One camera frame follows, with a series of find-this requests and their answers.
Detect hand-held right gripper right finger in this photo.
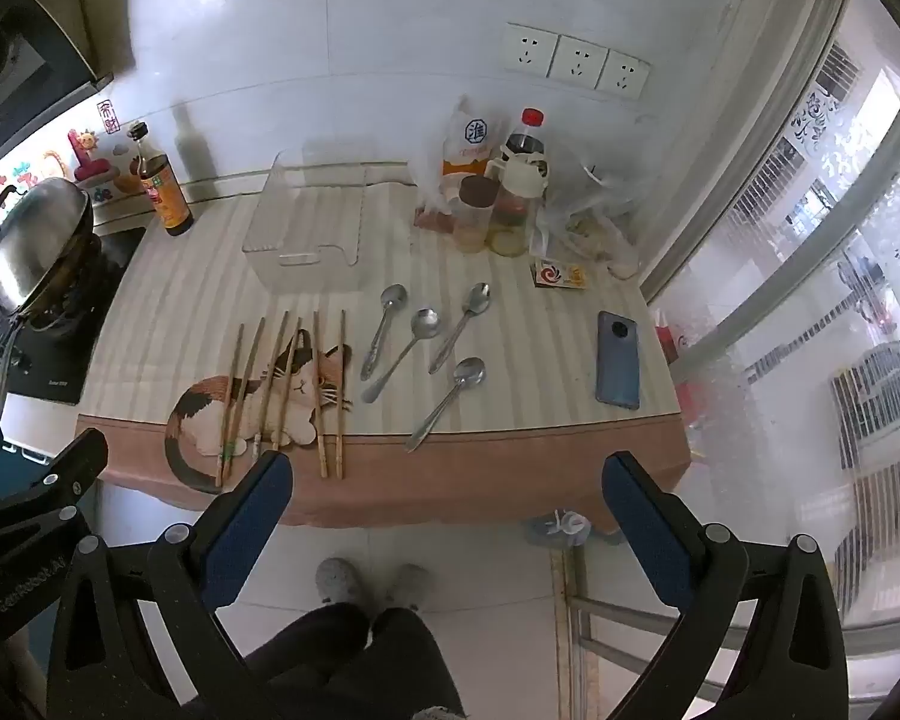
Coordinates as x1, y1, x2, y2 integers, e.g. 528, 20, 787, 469
602, 451, 848, 720

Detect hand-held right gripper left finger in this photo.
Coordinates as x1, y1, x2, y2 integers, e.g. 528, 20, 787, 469
45, 450, 295, 720

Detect wooden chopstick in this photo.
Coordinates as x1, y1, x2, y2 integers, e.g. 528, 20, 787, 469
223, 317, 265, 479
274, 328, 302, 452
336, 310, 347, 481
313, 311, 329, 479
253, 311, 290, 460
214, 325, 245, 488

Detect oval bowl steel spoon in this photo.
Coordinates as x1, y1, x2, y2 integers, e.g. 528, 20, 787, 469
405, 356, 487, 455

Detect plain steel spoon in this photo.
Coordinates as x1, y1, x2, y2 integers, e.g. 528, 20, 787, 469
360, 283, 410, 383

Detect clear plastic organizer container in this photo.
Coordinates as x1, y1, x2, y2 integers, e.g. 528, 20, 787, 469
241, 141, 380, 293

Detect white object on floor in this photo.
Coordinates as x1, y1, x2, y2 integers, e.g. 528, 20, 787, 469
527, 508, 591, 550

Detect grey slipper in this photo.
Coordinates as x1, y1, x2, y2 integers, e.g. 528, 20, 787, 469
316, 557, 365, 606
381, 563, 433, 611

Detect black gas stove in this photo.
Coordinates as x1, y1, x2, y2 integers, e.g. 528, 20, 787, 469
0, 225, 147, 406

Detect blue smartphone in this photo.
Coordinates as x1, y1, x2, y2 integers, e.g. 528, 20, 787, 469
596, 310, 642, 411

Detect striped cat print tablecloth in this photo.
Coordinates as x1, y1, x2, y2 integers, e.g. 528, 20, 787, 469
75, 154, 692, 530

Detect steel wok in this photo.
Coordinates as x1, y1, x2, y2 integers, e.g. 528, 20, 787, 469
0, 177, 97, 421

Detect person's right leg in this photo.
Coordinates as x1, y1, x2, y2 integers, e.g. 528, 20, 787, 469
364, 606, 467, 720

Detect round bowl steel spoon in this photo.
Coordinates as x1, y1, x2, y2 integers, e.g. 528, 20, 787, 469
360, 307, 442, 404

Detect small red swirl packet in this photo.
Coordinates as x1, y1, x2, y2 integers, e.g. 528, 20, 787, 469
532, 259, 587, 291

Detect dark soy sauce bottle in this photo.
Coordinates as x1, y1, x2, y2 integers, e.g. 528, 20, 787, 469
127, 121, 194, 237

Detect crumpled clear plastic bag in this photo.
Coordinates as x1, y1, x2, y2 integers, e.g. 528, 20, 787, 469
538, 148, 644, 280

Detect glass bottle with white lid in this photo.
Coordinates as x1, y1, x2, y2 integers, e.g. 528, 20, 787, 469
491, 152, 551, 256

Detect brown lid jar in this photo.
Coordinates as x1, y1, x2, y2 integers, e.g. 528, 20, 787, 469
457, 175, 498, 252

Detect black range hood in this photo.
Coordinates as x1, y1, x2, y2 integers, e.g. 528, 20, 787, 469
0, 0, 115, 173

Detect red cap dark bottle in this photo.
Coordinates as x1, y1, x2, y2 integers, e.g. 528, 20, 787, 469
501, 108, 552, 166

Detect clear bag with salt packet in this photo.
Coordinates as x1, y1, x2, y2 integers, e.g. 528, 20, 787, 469
412, 94, 512, 232

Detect metal floor frame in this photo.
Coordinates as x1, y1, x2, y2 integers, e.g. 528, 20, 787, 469
553, 540, 728, 720

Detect patterned handle steel spoon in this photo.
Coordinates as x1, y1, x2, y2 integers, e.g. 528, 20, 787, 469
427, 283, 492, 376

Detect colourful wall stickers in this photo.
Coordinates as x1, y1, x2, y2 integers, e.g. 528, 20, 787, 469
0, 97, 149, 207

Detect window with metal frame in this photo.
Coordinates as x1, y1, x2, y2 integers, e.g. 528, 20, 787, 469
641, 0, 900, 642

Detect white wall socket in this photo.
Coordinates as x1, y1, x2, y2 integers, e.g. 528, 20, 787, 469
501, 24, 560, 77
549, 35, 610, 87
596, 49, 652, 98

